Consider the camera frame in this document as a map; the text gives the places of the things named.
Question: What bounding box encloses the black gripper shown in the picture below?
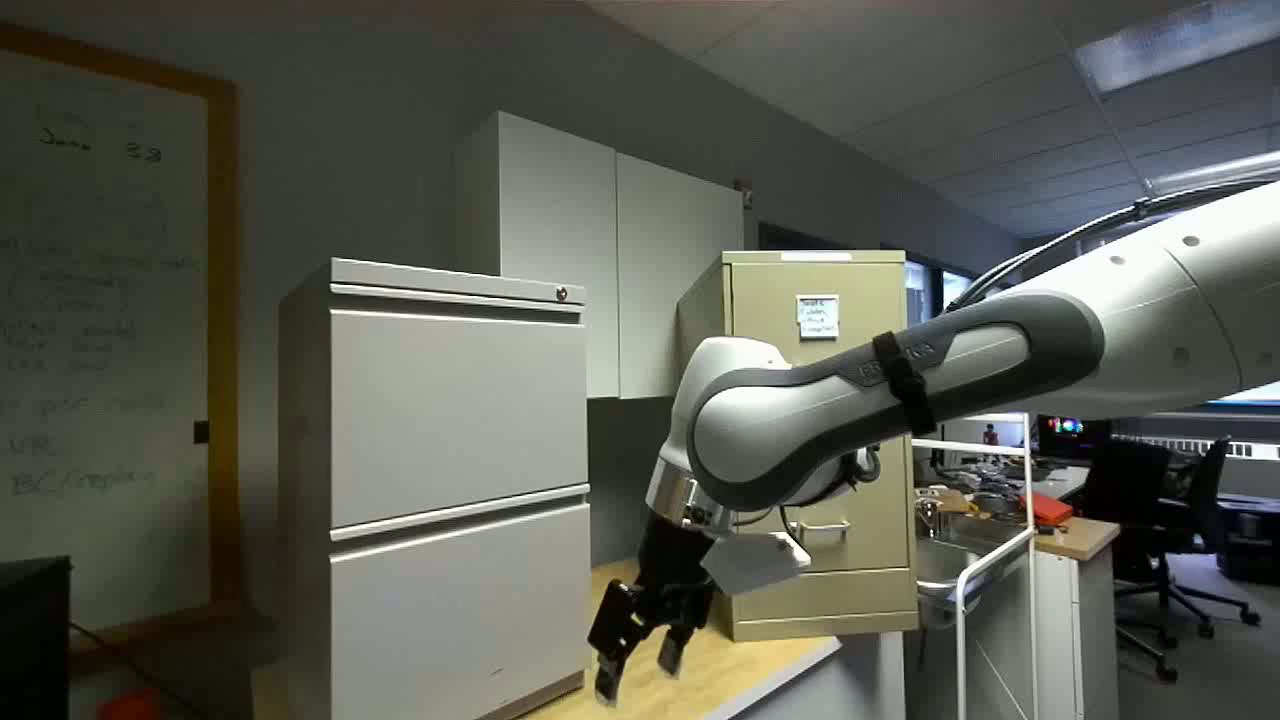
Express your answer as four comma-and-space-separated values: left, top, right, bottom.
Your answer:
586, 508, 723, 706

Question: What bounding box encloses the beige drawer with label holder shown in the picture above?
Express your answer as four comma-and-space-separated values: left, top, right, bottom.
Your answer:
723, 454, 925, 585

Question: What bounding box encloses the white lateral file cabinet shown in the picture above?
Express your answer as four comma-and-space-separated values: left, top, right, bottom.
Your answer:
270, 251, 597, 720

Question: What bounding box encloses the beige filing cabinet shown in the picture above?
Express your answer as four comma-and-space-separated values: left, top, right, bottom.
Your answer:
673, 250, 925, 645

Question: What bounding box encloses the beige drawer with white sticker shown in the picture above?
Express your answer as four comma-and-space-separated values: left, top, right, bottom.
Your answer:
726, 258, 911, 370

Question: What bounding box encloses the white paper sticker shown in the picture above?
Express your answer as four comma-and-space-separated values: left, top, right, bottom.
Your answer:
791, 287, 843, 343

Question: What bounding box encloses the red desk object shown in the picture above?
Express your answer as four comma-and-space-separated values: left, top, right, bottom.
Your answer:
1028, 492, 1081, 531

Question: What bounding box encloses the white desk with wood top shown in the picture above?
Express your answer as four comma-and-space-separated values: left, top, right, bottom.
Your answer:
1028, 512, 1124, 720

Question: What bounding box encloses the dark office window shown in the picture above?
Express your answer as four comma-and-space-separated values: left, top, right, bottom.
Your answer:
902, 258, 979, 334

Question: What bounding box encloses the black office chair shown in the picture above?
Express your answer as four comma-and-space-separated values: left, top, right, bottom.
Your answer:
1069, 435, 1262, 687

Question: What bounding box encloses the wood framed whiteboard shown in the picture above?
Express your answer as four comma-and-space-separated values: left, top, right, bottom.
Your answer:
0, 22, 247, 631

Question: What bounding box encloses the narrow ceiling light strip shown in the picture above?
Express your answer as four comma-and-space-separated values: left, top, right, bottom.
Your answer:
1138, 146, 1280, 199

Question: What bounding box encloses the large ceiling light panel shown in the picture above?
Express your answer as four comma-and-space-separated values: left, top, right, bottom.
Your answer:
1069, 0, 1280, 99

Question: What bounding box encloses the white metal cart frame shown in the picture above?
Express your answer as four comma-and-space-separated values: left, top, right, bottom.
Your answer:
908, 407, 1042, 720

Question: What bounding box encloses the white wall cabinet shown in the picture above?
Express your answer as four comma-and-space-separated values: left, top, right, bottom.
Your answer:
449, 109, 749, 403

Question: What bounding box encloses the thin black floor cable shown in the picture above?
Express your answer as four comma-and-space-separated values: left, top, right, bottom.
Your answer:
69, 621, 203, 720

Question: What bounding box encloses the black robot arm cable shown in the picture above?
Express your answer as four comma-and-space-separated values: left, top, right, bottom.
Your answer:
946, 195, 1167, 312

